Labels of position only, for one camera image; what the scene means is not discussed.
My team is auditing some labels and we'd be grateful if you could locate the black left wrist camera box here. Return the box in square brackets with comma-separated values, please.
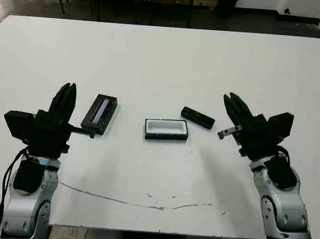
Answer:
[2, 110, 39, 145]

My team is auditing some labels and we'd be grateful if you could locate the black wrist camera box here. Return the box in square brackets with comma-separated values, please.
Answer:
[2, 110, 39, 145]
[266, 110, 295, 144]

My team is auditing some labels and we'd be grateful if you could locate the slim black camera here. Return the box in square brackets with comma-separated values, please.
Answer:
[179, 106, 217, 131]

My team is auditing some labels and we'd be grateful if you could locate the black box lid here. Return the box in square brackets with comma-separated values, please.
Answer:
[80, 92, 120, 136]

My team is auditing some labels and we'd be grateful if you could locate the black trash bin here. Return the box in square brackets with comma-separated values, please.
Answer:
[217, 0, 240, 20]

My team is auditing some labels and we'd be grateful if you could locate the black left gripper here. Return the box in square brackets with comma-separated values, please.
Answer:
[25, 79, 100, 162]

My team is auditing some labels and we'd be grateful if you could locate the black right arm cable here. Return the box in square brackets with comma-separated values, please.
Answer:
[275, 146, 293, 167]

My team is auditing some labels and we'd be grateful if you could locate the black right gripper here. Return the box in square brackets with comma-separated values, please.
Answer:
[215, 92, 287, 163]

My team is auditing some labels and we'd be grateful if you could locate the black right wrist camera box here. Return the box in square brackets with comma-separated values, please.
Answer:
[266, 110, 295, 144]

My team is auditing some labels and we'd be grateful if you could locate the black box base white insert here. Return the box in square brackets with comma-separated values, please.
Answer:
[143, 117, 190, 144]

